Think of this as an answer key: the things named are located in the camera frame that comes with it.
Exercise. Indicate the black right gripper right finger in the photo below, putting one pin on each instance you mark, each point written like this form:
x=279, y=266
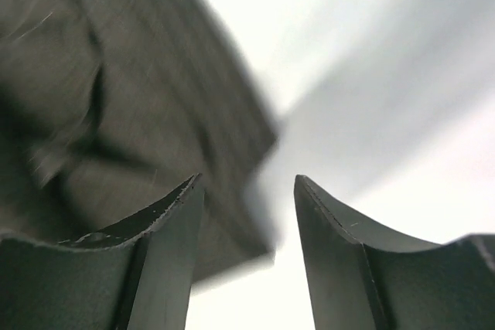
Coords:
x=362, y=274

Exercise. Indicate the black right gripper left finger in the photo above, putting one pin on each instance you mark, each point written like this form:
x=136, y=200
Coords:
x=134, y=274

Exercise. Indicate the dark pinstriped long sleeve shirt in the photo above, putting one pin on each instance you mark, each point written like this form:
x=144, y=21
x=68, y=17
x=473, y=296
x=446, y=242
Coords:
x=108, y=105

